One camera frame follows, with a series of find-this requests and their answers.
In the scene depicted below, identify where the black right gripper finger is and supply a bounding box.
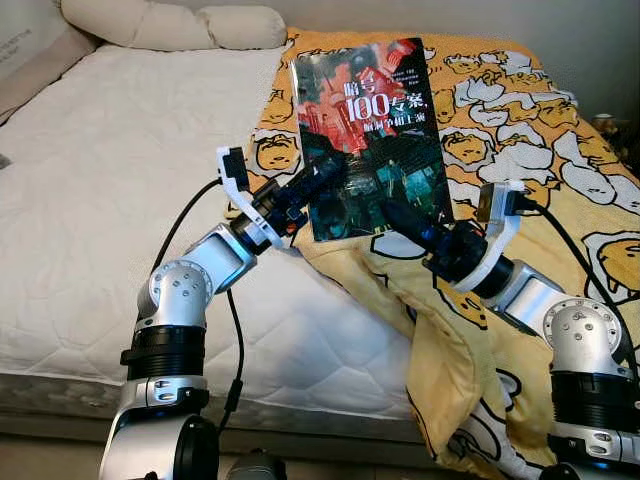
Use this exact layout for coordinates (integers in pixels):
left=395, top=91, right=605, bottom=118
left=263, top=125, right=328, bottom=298
left=380, top=198, right=441, bottom=251

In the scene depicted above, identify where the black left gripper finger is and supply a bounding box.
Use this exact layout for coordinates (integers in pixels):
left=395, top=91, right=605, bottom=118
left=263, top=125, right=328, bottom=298
left=292, top=156, right=347, bottom=206

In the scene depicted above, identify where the dark glossy cover book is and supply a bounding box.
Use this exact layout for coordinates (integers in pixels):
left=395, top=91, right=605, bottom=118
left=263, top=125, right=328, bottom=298
left=288, top=38, right=453, bottom=243

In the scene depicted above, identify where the yellow egg print blanket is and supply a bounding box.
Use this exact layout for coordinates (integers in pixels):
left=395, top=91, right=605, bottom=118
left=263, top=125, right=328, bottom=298
left=245, top=28, right=640, bottom=480

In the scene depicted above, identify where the small brown teddy bear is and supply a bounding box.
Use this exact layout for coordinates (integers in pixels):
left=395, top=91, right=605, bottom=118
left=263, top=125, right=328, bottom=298
left=597, top=113, right=624, bottom=142

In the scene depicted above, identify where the black nightstand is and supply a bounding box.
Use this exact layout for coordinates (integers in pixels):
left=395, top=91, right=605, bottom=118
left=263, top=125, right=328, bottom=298
left=600, top=125, right=640, bottom=173

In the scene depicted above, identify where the beige long pillow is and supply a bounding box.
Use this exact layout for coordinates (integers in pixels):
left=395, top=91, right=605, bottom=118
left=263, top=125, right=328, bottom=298
left=60, top=0, right=288, bottom=53

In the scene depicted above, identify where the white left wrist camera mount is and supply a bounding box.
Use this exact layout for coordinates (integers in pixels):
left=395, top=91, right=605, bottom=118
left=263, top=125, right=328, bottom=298
left=217, top=147, right=301, bottom=256

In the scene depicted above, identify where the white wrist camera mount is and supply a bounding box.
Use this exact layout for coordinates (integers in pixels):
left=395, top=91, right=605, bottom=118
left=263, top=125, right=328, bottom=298
left=217, top=147, right=301, bottom=256
left=475, top=180, right=526, bottom=293

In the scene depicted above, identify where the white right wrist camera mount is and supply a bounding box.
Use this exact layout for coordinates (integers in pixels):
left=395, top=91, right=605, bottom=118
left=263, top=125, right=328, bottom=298
left=475, top=180, right=526, bottom=293

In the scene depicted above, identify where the beige bed frame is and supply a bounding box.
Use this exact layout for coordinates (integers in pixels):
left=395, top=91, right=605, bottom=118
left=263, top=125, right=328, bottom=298
left=0, top=408, right=426, bottom=451

